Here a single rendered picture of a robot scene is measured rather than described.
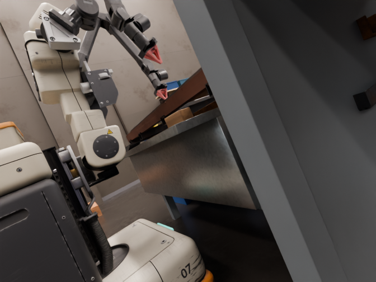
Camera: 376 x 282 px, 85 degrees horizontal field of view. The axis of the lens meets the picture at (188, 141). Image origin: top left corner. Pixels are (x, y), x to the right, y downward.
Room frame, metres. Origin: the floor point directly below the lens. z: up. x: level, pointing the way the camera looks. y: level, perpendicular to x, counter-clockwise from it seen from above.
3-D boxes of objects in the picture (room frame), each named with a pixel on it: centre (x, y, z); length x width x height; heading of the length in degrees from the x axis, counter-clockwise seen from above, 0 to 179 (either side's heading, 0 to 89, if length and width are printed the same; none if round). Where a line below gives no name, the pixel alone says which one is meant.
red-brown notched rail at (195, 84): (1.12, 0.05, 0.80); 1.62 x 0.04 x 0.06; 30
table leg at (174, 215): (1.75, 0.36, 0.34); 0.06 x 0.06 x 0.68; 30
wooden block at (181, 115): (0.81, 0.00, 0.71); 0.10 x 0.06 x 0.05; 43
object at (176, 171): (1.27, 0.19, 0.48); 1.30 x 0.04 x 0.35; 30
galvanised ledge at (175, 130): (1.23, 0.26, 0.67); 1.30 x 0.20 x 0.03; 30
